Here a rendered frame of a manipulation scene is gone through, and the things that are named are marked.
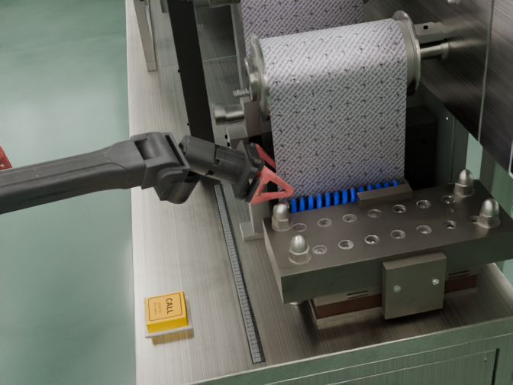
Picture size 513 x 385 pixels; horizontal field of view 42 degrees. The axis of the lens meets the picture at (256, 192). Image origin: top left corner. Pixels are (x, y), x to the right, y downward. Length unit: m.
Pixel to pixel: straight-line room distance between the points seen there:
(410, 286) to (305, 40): 0.44
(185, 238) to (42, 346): 1.30
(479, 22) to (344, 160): 0.32
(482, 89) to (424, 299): 0.35
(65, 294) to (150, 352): 1.63
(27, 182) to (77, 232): 2.09
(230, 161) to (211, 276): 0.26
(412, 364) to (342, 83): 0.48
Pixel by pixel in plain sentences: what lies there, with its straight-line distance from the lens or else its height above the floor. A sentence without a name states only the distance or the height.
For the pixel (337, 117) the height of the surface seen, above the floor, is 1.18.
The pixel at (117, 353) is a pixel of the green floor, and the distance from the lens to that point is 2.45.
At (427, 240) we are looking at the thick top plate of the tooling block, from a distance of 1.11.
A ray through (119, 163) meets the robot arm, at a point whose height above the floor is 1.22.
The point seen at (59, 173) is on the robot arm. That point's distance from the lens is 1.00.
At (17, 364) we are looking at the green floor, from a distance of 2.56.
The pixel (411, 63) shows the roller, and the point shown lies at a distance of 1.15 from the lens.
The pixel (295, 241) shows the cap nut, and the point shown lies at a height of 1.07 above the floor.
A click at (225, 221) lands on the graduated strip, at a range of 1.39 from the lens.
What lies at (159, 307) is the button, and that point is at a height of 0.92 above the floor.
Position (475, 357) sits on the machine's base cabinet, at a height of 0.81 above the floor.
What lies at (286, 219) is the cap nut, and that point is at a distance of 1.12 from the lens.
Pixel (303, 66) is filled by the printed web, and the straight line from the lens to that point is 1.09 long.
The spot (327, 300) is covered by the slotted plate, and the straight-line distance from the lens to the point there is 1.11.
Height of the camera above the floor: 1.72
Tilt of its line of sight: 34 degrees down
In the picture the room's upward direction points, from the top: 7 degrees counter-clockwise
